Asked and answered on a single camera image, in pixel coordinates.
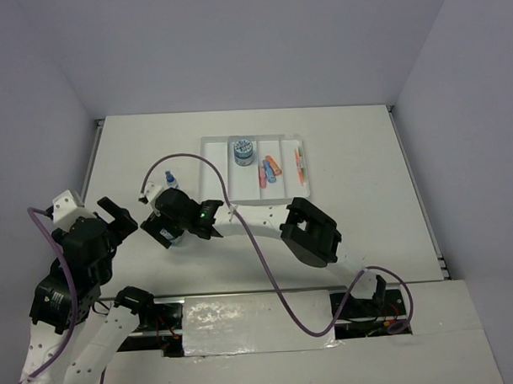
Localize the blue ink jar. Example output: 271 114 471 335
232 138 254 167
167 233 184 247

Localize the small blue bottle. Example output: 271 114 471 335
165 171 179 189

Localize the pink highlighter cap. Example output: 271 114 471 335
259 167 267 189

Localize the blue highlighter marker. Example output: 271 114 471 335
262 160 276 183

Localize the orange highlighter cap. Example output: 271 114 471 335
265 154 282 176

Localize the orange highlighter pen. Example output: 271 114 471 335
294 148 305 185

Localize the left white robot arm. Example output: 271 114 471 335
17 191 157 384

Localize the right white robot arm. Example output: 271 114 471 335
139 184 387 315

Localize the white compartment tray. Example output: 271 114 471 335
198 134 311 205

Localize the silver foil panel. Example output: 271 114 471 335
182 292 338 357

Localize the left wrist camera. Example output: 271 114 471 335
51 189 94 232

